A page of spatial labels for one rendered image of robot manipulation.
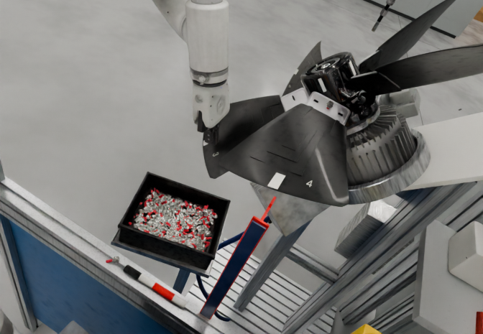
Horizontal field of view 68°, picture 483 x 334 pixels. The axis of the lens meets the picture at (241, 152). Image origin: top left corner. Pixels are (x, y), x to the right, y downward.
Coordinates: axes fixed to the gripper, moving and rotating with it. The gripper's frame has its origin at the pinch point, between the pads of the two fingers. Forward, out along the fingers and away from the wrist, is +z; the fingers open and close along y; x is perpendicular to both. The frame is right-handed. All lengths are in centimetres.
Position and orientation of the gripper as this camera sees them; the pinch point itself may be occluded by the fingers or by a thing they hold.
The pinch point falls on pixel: (211, 136)
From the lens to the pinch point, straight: 87.9
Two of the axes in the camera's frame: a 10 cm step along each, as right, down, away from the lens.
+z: -0.2, 8.0, 6.0
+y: 4.3, -5.4, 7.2
